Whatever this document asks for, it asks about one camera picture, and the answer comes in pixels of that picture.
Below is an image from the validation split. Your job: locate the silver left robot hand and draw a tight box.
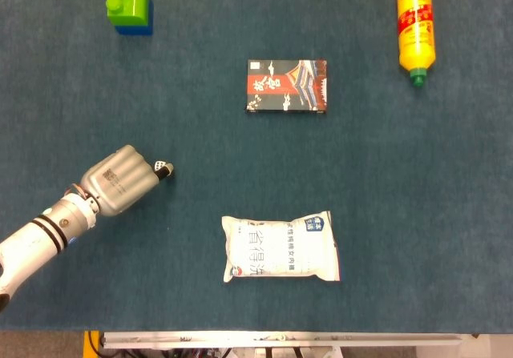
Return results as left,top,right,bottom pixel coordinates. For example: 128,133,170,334
79,144,175,217

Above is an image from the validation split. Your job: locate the blue toy building block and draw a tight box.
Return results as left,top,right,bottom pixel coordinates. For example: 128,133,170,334
115,0,155,37

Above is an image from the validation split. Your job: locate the green toy building block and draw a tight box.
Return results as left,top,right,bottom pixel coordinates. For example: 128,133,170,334
105,0,150,27

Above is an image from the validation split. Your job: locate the white plastic package with print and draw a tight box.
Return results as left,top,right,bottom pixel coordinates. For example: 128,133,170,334
221,210,341,284

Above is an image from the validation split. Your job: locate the black and red card box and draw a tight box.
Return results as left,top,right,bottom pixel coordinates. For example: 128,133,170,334
244,58,329,115

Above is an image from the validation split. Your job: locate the dark teal felt table cloth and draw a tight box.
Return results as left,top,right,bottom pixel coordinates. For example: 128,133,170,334
0,0,513,334

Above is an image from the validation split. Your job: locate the yellow bottle with green cap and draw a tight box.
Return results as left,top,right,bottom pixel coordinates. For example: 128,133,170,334
394,0,437,89

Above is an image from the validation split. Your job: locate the aluminium frame rail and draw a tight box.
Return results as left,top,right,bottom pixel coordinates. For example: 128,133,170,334
99,331,463,350

